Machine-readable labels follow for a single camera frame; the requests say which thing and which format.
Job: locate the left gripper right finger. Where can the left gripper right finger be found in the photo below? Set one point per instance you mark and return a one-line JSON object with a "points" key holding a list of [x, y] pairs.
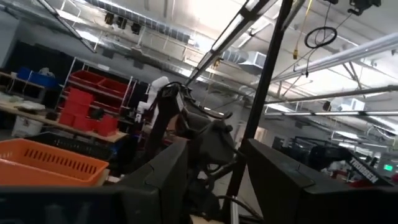
{"points": [[286, 193]]}

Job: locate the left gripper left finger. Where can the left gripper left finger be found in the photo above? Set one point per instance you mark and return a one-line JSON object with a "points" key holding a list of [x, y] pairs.
{"points": [[149, 199]]}

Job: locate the black plastic basket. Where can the black plastic basket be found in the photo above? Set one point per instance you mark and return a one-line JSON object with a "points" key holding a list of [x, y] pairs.
{"points": [[71, 143]]}

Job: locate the orange plastic basket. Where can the orange plastic basket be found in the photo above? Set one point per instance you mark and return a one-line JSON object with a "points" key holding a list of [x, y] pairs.
{"points": [[46, 174]]}

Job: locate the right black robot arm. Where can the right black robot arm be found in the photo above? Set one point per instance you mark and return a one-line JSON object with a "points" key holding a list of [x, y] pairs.
{"points": [[161, 124]]}

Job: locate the light wooden shelf board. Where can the light wooden shelf board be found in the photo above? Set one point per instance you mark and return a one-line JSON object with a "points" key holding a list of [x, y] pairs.
{"points": [[109, 179]]}

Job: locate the red shelf tray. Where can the red shelf tray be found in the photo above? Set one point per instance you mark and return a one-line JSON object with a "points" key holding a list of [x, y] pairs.
{"points": [[87, 77], [113, 87]]}

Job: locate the white machine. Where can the white machine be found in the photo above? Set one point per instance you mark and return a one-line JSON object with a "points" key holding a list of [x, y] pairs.
{"points": [[157, 85]]}

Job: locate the ceiling light strip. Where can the ceiling light strip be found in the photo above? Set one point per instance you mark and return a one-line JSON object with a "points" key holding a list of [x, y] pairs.
{"points": [[335, 113]]}

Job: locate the grey box green display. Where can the grey box green display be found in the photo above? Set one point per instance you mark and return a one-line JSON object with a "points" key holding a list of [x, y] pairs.
{"points": [[388, 168]]}

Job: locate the overhead light bar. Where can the overhead light bar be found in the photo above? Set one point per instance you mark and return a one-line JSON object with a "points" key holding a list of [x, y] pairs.
{"points": [[231, 32]]}

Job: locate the dark ceiling pipe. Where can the dark ceiling pipe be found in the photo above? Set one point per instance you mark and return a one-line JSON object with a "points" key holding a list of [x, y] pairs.
{"points": [[342, 94]]}

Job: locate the wooden workbench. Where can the wooden workbench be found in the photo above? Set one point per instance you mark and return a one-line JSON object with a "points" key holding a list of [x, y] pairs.
{"points": [[37, 118]]}

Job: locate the black ceiling spotlight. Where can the black ceiling spotlight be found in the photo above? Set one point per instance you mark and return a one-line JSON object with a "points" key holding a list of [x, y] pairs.
{"points": [[122, 22], [136, 28], [109, 18]]}

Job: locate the white bucket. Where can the white bucket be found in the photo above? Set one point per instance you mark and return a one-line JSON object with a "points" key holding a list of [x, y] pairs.
{"points": [[26, 127]]}

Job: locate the white ceiling pipe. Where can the white ceiling pipe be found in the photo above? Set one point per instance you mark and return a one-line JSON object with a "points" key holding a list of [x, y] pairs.
{"points": [[357, 52]]}

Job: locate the small blue plastic bin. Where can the small blue plastic bin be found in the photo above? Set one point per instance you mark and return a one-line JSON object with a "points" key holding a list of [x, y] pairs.
{"points": [[24, 73]]}

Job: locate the black vertical frame post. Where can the black vertical frame post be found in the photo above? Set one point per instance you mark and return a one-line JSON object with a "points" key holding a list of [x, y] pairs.
{"points": [[265, 84]]}

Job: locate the grey ventilation duct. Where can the grey ventilation duct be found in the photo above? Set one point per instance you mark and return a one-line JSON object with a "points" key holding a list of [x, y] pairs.
{"points": [[255, 60]]}

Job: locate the black overhead frame beam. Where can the black overhead frame beam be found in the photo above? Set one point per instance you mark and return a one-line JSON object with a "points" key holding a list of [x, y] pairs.
{"points": [[68, 27]]}

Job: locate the black overhead camera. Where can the black overhead camera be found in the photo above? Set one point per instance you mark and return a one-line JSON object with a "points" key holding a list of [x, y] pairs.
{"points": [[360, 4]]}

